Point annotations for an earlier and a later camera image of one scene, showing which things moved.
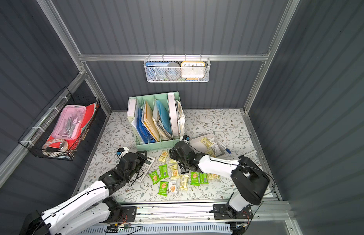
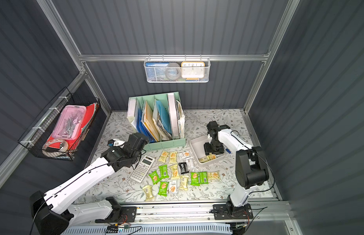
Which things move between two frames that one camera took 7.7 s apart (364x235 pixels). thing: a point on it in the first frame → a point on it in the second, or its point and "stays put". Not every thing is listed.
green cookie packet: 194,178 stays put
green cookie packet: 163,188 stays put
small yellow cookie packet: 171,161 stays put
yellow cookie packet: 212,176 stays put
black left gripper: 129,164 → 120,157
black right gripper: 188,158 → 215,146
